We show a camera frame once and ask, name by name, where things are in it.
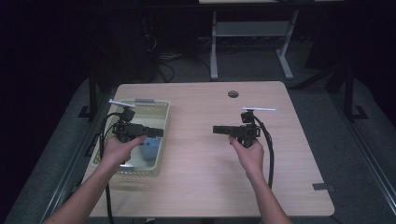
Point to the blue knit glove with dark spots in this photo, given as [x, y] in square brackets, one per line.
[149, 154]

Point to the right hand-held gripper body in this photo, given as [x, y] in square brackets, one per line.
[247, 132]

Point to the white metal desk frame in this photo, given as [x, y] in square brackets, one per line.
[249, 28]

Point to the person's right hand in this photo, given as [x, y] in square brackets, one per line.
[252, 160]

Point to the person's left hand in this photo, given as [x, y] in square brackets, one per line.
[116, 154]

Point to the black stand post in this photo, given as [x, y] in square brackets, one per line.
[348, 93]
[92, 93]

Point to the pale yellow plastic basket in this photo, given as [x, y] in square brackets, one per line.
[151, 112]

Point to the aluminium floor rail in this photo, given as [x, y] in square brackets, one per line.
[367, 155]
[63, 183]

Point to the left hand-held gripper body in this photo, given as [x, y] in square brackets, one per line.
[129, 130]

